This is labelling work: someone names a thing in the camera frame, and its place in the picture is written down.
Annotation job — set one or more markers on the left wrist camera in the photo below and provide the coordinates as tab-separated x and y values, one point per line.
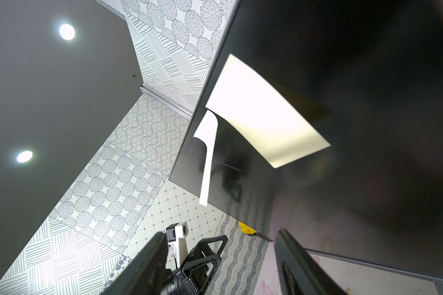
176	235

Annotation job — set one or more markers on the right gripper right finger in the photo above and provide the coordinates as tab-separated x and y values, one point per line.
299	273

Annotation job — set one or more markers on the green sticky note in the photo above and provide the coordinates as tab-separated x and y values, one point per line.
206	132

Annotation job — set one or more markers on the pale yellow sticky note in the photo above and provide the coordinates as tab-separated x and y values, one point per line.
277	131

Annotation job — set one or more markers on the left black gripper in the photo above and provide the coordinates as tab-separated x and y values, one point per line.
197	270

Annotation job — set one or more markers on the yellow black toolbox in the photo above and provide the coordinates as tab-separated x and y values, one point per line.
251	232

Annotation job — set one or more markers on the black computer monitor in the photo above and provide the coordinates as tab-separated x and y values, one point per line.
368	77

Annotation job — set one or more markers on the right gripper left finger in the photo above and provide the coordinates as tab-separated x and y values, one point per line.
145	274

